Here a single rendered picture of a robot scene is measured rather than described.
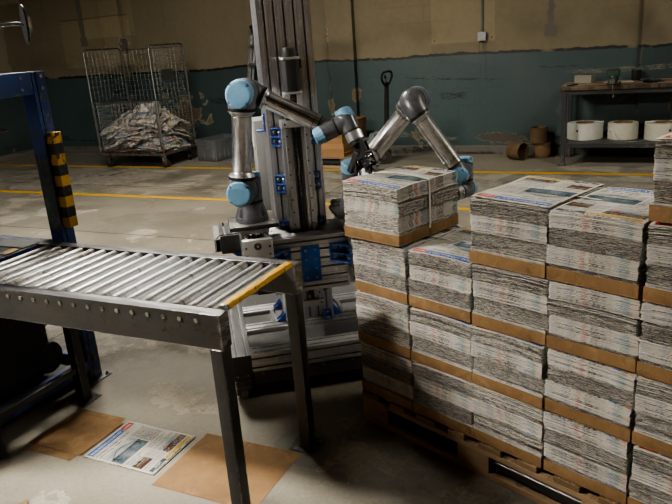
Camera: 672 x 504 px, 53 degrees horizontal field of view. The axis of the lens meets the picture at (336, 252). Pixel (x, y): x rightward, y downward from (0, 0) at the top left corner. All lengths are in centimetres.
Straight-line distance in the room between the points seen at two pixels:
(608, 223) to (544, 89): 706
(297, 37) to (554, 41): 608
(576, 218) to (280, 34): 170
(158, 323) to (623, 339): 144
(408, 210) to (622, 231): 84
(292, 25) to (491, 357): 173
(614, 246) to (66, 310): 181
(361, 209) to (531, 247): 73
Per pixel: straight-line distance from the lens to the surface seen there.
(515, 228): 221
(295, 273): 254
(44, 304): 264
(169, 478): 286
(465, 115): 927
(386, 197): 251
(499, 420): 252
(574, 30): 898
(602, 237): 207
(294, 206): 321
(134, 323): 236
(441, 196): 268
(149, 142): 1025
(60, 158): 341
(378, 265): 264
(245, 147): 292
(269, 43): 321
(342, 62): 969
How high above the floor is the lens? 159
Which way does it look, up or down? 17 degrees down
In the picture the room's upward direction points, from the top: 4 degrees counter-clockwise
